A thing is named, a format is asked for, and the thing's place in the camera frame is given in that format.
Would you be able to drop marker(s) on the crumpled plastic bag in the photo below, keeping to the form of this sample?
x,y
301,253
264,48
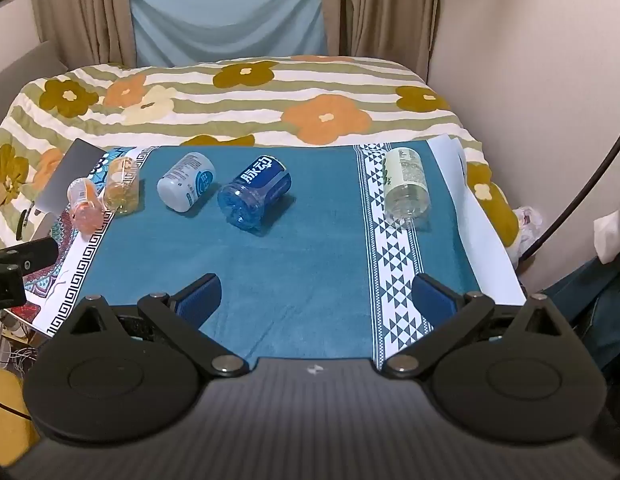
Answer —
x,y
528,230

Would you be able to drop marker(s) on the light blue curtain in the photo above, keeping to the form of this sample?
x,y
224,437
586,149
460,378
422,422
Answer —
x,y
225,15

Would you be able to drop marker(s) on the floral striped blanket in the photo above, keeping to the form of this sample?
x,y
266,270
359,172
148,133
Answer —
x,y
290,105

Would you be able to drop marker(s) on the teal cloth with triangle band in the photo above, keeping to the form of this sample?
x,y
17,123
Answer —
x,y
300,270

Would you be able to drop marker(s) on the white cloth item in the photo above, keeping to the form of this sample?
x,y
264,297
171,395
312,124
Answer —
x,y
612,237

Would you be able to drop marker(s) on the yellow drink bottle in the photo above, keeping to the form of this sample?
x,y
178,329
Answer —
x,y
122,186

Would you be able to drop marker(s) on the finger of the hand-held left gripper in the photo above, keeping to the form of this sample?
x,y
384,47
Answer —
x,y
32,255

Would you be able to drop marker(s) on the grey headboard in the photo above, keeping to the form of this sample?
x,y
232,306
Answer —
x,y
25,67

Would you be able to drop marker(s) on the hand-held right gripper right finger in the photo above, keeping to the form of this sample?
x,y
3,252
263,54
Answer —
x,y
432,296

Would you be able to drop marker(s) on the white labelled bottle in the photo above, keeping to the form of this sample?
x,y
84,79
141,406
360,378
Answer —
x,y
186,181

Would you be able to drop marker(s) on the blue plastic bottle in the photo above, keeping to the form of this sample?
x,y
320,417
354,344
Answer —
x,y
257,191

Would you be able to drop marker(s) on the pink drink bottle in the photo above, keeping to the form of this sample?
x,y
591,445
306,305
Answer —
x,y
84,206

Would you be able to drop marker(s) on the beige curtain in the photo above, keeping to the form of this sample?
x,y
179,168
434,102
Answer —
x,y
85,10
384,15

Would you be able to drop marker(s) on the patterned mat with key border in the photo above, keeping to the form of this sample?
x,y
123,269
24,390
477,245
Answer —
x,y
65,265

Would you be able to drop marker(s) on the yellow box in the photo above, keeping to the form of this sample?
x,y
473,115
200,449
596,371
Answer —
x,y
10,410

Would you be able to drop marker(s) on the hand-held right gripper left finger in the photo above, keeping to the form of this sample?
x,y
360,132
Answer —
x,y
202,296

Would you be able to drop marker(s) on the dark blue jeans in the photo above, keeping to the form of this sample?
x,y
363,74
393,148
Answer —
x,y
597,310

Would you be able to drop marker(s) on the white paper sheet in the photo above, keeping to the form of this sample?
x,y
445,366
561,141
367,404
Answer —
x,y
482,240

